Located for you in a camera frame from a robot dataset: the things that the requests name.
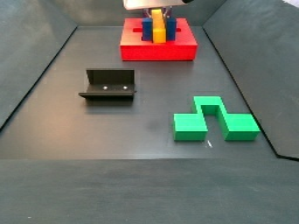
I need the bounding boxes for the black angled holder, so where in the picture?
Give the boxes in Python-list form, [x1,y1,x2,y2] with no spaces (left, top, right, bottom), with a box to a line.
[79,68,137,100]

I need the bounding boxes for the red board base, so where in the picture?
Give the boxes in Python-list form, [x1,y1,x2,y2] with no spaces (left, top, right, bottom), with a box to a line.
[119,18,199,61]

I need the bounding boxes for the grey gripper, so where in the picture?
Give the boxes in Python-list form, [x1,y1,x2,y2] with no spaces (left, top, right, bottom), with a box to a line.
[123,0,193,18]

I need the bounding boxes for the green zigzag block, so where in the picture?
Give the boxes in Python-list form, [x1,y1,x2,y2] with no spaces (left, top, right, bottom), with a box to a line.
[173,96,261,141]

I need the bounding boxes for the yellow rectangular block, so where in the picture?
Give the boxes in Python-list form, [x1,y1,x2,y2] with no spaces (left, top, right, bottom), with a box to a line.
[153,9,166,44]

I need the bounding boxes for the blue U-shaped block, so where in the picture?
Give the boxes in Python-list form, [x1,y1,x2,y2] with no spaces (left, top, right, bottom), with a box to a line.
[142,17,177,43]

